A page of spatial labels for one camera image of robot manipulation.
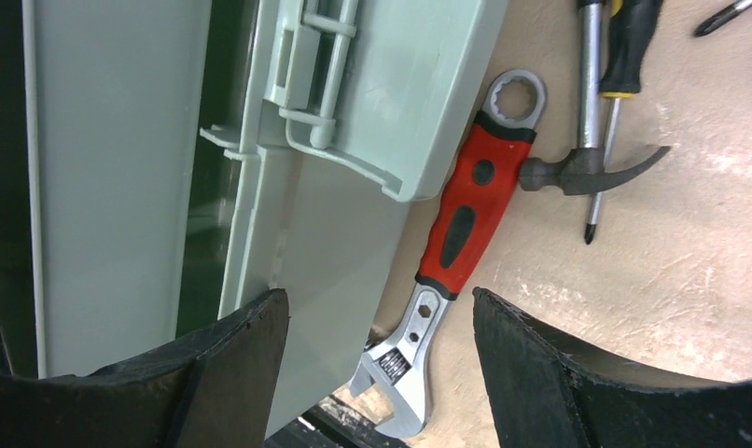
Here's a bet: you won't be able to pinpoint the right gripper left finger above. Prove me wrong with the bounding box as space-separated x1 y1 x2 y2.
0 289 289 447

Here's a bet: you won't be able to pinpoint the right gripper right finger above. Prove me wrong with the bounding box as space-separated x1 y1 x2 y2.
473 287 752 447

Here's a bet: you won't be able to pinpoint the green plastic tool box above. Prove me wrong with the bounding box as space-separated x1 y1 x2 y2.
0 1 507 440

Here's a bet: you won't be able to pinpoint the black yellow phillips screwdriver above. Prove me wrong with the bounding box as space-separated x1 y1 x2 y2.
582 0 664 246

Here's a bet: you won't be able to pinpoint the red adjustable wrench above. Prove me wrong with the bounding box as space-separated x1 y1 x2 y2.
349 69 547 439

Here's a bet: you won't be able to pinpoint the black pliers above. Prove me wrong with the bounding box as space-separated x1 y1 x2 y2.
692 0 752 37

